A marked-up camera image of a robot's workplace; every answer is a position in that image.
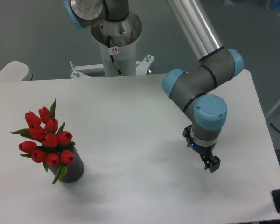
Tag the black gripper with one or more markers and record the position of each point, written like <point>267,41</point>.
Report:
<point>204,148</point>

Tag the red tulip bouquet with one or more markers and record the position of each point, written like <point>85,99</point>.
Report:
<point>46,139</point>

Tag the dark grey ribbed vase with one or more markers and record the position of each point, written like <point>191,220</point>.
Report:
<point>68,167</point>

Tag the white chair seat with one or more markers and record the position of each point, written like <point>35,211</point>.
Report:
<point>15,71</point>

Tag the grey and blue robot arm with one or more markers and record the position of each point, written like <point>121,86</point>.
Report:
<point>190,91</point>

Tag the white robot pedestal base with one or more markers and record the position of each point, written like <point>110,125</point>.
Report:
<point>117,42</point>

